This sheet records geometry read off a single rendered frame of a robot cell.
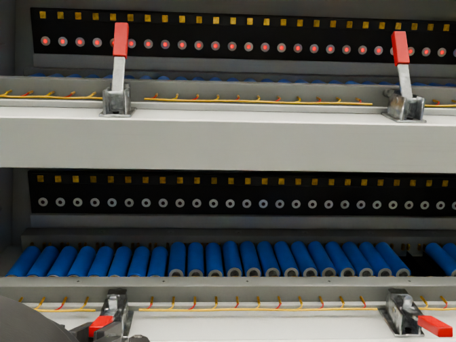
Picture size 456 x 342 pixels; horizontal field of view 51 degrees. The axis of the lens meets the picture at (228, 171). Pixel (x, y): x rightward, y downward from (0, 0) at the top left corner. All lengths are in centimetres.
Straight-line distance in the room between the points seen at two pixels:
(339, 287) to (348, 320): 3
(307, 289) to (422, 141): 18
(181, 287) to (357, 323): 17
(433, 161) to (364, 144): 7
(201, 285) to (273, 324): 8
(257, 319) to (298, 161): 15
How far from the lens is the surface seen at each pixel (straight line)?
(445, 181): 65
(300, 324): 47
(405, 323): 50
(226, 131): 42
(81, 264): 53
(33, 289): 50
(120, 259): 53
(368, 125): 44
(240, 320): 47
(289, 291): 48
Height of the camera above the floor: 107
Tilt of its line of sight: level
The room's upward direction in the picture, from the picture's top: 1 degrees clockwise
